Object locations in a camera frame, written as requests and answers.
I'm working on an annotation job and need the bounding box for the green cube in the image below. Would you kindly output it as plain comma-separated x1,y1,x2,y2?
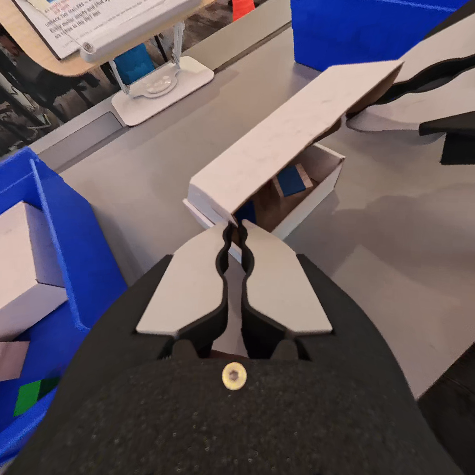
14,377,61,417

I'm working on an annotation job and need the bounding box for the printed instruction sheet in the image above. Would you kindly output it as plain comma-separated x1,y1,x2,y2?
13,0,167,60

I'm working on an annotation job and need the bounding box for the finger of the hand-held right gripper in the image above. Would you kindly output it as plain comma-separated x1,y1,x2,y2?
346,70,475,132
393,17,475,85

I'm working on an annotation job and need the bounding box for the blue plastic bin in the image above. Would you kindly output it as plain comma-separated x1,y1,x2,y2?
290,0,470,73
0,146,128,461

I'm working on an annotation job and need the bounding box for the white cardboard box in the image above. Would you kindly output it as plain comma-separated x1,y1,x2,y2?
183,60,405,262
0,200,68,341

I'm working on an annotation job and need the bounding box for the blue cube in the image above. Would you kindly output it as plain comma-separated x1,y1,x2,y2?
278,164,314,197
235,200,257,225

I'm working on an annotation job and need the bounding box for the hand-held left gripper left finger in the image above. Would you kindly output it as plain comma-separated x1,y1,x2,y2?
136,222,234,358

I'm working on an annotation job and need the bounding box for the orange grey striped bar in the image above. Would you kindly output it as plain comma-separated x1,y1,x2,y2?
232,0,256,22

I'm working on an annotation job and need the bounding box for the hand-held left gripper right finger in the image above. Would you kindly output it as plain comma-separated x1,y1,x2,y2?
240,219,333,359

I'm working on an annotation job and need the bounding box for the wooden sign board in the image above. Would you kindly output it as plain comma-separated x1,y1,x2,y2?
0,0,216,76

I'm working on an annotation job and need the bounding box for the white stand base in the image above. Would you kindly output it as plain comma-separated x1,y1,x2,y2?
111,56,215,127

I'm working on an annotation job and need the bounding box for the wooden cube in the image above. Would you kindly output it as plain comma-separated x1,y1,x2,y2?
0,341,30,382

